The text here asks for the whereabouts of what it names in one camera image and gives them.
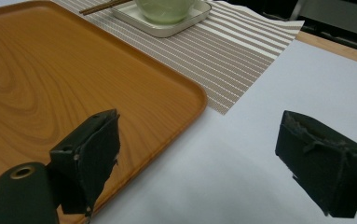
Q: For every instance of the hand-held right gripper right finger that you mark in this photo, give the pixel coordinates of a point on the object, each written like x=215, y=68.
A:
x=325, y=168

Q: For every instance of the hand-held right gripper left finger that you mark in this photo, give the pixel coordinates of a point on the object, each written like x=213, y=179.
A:
x=86, y=161

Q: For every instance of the wooden serving tray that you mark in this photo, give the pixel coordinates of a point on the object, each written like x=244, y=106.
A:
x=73, y=77

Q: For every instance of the white square plate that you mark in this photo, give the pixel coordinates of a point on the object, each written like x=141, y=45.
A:
x=129, y=15

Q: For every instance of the brown chopstick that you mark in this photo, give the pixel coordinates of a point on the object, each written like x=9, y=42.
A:
x=105, y=8
x=103, y=5

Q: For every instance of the pale green bowl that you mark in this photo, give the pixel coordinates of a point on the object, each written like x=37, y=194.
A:
x=167, y=12

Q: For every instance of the pale table cover sheet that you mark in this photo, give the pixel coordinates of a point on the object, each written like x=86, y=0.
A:
x=244, y=155

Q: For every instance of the striped woven placemat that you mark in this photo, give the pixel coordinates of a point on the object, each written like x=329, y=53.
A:
x=213, y=56

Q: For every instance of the white metal desk frame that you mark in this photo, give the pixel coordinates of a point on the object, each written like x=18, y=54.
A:
x=337, y=18

